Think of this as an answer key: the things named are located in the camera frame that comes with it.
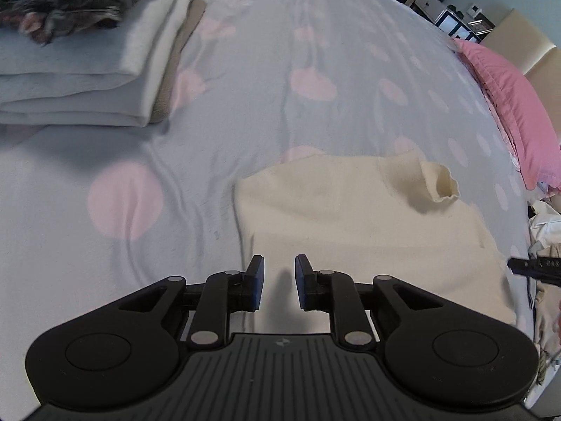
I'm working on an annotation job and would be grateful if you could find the folded light blue garment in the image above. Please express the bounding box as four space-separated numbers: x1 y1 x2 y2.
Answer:
0 18 152 117

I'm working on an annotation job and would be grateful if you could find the folded beige garment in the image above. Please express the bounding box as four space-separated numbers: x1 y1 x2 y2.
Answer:
150 0 208 124

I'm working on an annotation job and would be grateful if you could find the bedside cabinet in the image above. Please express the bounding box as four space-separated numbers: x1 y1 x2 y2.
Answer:
435 8 479 44

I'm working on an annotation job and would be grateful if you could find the polka dot bedspread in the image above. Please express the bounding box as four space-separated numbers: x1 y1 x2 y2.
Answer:
0 0 541 421

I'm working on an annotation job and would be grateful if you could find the cream knit sweater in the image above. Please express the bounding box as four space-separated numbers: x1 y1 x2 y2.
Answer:
234 149 516 335

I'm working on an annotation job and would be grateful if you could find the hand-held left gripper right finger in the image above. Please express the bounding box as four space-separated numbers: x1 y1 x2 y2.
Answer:
295 253 443 347

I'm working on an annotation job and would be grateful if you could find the pile of unfolded clothes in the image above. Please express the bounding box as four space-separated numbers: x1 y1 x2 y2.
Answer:
525 197 561 389

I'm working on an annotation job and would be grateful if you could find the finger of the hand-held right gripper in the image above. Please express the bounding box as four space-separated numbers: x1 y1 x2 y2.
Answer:
507 255 561 287

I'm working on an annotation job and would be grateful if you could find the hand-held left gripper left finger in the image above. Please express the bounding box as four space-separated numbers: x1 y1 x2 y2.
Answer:
118 254 266 346

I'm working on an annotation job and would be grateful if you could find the beige padded headboard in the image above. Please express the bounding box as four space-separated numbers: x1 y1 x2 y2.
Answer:
479 8 561 141

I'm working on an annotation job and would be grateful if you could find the stack of folded white blankets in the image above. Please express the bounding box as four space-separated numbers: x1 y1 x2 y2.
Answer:
0 0 199 129

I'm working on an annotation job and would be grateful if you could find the pink pillow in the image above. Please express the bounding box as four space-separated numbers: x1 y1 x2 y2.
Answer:
453 37 561 192

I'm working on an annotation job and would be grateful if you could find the grey laptop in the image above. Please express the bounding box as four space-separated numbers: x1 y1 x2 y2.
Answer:
404 0 446 21

